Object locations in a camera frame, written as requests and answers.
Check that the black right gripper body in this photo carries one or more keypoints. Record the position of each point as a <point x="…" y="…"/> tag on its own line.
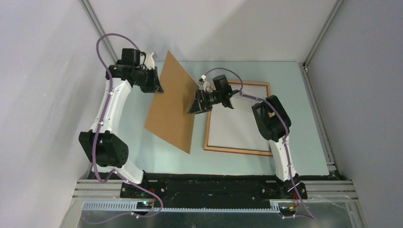
<point x="213" y="97"/>

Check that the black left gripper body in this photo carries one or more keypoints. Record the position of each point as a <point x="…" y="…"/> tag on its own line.
<point x="142" y="80"/>

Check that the brown fibreboard backing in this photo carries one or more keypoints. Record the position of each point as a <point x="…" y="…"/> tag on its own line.
<point x="168" y="116"/>

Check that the sunset landscape photo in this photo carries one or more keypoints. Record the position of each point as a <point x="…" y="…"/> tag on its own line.
<point x="239" y="126"/>

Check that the wooden picture frame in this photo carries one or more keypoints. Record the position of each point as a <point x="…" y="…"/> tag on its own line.
<point x="239" y="151"/>

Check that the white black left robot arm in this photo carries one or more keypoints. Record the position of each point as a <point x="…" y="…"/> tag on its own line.
<point x="101" y="142"/>

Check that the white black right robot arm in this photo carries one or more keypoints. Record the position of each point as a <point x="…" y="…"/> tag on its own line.
<point x="273" y="122"/>

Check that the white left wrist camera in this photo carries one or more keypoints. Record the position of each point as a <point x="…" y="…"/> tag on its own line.
<point x="149" y="62"/>

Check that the aluminium rail left side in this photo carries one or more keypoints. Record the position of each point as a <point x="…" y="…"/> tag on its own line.
<point x="98" y="28"/>

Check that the aluminium rail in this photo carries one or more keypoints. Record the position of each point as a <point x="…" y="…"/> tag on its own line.
<point x="317" y="190"/>
<point x="98" y="28"/>
<point x="305" y="67"/>

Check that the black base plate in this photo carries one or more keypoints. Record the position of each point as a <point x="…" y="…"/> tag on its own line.
<point x="219" y="194"/>

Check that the grey slotted cable duct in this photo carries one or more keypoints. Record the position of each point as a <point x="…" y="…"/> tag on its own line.
<point x="139" y="206"/>

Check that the aluminium rail right side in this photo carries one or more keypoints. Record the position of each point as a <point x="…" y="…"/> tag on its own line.
<point x="305" y="67"/>

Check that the aluminium front rail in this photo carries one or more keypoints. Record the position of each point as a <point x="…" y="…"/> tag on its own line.
<point x="317" y="190"/>

